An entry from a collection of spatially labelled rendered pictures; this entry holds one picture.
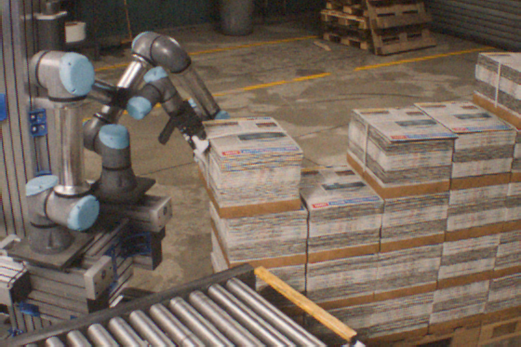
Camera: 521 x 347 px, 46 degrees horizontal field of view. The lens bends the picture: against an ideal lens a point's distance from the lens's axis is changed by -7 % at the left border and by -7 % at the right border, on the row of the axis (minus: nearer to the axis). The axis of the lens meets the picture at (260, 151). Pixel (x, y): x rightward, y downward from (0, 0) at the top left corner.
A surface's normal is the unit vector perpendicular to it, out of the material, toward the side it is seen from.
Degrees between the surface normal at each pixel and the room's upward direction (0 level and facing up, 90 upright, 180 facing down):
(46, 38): 90
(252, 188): 90
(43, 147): 90
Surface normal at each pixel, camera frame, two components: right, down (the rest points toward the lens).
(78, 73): 0.87, 0.07
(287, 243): 0.25, 0.36
